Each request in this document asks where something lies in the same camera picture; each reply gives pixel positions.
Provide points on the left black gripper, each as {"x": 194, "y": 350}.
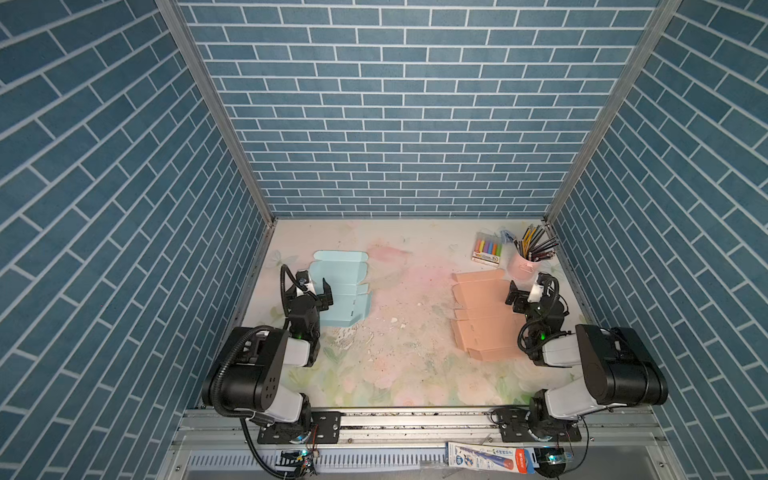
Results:
{"x": 324, "y": 299}

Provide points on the light blue paper box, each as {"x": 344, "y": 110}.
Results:
{"x": 343, "y": 274}

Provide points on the white blue red package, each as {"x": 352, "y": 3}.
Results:
{"x": 490, "y": 458}

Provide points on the coloured pencils bundle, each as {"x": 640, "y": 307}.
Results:
{"x": 533, "y": 246}

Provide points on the pink pencil cup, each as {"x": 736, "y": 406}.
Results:
{"x": 520, "y": 269}

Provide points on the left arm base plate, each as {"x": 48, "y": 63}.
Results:
{"x": 317, "y": 427}

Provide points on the aluminium front rail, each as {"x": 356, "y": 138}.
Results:
{"x": 380, "y": 440}

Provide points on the pink flat paper box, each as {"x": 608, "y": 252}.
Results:
{"x": 485, "y": 327}

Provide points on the box of coloured markers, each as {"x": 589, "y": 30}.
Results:
{"x": 487, "y": 250}

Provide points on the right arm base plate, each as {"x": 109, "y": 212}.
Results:
{"x": 517, "y": 424}

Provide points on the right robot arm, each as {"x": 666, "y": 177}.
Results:
{"x": 617, "y": 370}

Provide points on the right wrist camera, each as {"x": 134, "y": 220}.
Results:
{"x": 536, "y": 292}

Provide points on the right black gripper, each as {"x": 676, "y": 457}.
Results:
{"x": 514, "y": 296}

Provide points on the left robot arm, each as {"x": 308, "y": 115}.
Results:
{"x": 244, "y": 381}

